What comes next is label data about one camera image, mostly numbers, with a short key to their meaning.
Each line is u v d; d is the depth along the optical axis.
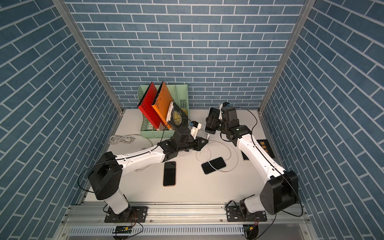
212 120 0.71
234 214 0.74
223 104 0.73
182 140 0.63
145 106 0.84
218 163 0.92
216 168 0.86
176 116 0.96
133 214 0.72
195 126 0.74
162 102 0.89
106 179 0.45
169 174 0.88
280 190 0.41
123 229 0.72
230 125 0.60
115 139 0.99
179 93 1.04
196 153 0.96
